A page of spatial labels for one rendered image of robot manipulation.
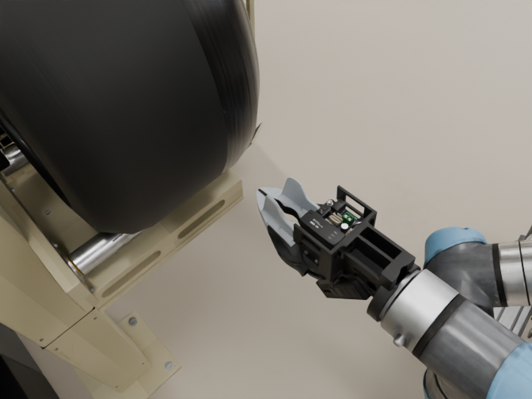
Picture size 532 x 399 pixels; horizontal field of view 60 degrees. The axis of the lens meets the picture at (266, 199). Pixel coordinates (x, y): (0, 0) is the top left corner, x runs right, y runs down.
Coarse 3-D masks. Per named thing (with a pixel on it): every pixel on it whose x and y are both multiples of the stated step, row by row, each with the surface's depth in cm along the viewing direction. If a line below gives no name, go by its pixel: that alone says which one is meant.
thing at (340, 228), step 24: (336, 192) 50; (312, 216) 48; (336, 216) 48; (360, 216) 49; (312, 240) 46; (336, 240) 46; (360, 240) 45; (384, 240) 45; (312, 264) 50; (336, 264) 47; (360, 264) 45; (384, 264) 45; (408, 264) 43; (384, 288) 44
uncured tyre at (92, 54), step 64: (0, 0) 39; (64, 0) 41; (128, 0) 44; (192, 0) 47; (0, 64) 41; (64, 64) 42; (128, 64) 45; (192, 64) 49; (256, 64) 59; (64, 128) 45; (128, 128) 47; (192, 128) 53; (64, 192) 56; (128, 192) 53; (192, 192) 65
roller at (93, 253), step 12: (96, 240) 78; (108, 240) 78; (120, 240) 79; (72, 252) 77; (84, 252) 77; (96, 252) 77; (108, 252) 78; (72, 264) 76; (84, 264) 76; (96, 264) 78
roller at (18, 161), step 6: (6, 150) 88; (12, 150) 88; (18, 150) 88; (6, 156) 87; (12, 156) 87; (18, 156) 88; (24, 156) 88; (12, 162) 87; (18, 162) 88; (24, 162) 89; (6, 168) 87; (12, 168) 88; (18, 168) 89; (6, 174) 88
